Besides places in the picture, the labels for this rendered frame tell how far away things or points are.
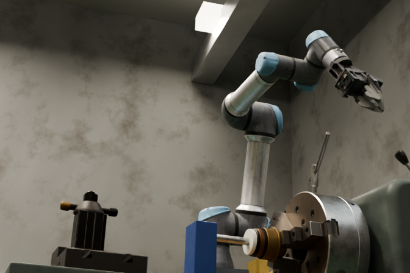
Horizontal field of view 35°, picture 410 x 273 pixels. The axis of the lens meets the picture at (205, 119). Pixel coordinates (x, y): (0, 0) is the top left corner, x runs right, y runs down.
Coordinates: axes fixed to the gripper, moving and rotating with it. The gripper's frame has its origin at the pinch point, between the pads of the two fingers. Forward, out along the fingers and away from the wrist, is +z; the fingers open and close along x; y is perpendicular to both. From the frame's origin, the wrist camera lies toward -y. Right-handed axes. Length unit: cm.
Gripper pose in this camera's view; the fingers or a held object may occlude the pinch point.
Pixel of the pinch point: (382, 108)
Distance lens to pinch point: 192.2
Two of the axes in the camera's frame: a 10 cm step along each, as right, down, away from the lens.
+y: -8.2, -0.5, -5.6
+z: 4.0, 6.5, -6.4
